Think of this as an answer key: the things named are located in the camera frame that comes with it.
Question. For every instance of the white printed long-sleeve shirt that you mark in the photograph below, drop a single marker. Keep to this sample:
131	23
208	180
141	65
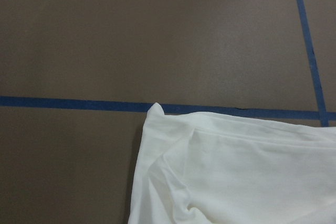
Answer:
207	167

